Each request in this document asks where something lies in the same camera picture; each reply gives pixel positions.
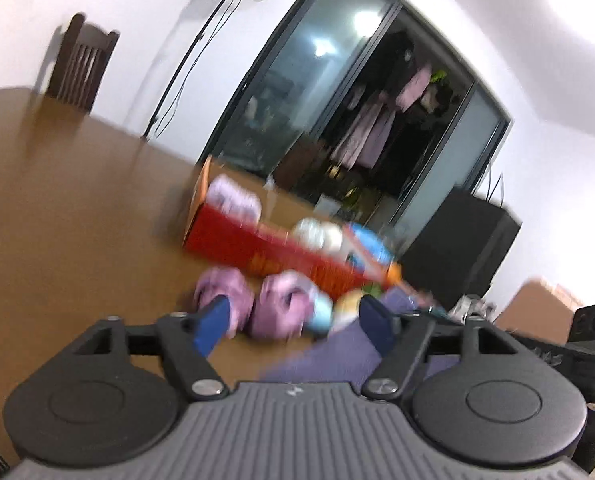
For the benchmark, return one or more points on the translucent white plastic bundle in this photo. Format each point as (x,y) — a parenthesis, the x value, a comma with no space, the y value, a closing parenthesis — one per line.
(309,233)

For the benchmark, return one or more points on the hanging pink clothes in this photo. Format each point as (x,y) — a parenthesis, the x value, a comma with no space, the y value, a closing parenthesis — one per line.
(365,139)

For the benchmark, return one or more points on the pink fabric bundle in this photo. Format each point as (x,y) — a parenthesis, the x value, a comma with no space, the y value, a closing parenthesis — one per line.
(230,283)
(283,306)

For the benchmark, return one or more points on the white foam roll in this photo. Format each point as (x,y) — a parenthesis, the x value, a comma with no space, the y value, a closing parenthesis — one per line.
(330,237)

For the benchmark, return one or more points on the silver metal device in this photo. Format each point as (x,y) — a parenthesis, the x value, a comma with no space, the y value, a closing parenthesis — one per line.
(472,306)

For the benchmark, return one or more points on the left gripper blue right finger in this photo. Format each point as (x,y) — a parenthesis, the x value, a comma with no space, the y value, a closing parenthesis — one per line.
(381,326)

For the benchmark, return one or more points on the white and yellow plush toy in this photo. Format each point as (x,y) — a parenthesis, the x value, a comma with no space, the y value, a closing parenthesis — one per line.
(346,310)

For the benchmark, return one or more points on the light stand with lamp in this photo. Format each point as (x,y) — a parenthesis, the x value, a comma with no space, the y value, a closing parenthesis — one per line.
(164,112)

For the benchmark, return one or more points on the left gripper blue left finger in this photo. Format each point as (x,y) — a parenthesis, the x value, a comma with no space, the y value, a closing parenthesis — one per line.
(211,324)

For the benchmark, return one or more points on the light blue plush toy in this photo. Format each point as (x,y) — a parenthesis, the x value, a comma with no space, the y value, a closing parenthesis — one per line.
(321,319)

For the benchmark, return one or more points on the purple cloth bundle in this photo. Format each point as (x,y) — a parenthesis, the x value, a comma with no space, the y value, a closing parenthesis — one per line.
(348,354)

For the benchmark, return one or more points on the dark wooden chair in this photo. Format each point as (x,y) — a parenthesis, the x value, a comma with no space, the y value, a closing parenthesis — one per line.
(82,60)

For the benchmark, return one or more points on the blue tissue package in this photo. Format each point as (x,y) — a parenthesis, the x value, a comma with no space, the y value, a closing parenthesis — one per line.
(370,243)

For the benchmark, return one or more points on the red cardboard box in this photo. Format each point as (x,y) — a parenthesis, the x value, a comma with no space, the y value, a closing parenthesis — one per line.
(267,247)

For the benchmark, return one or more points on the brown cardboard box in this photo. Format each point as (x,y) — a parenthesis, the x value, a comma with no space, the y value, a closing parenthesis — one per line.
(540,310)

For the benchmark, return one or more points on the dark glass sliding door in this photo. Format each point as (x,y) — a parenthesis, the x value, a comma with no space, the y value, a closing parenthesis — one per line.
(325,60)

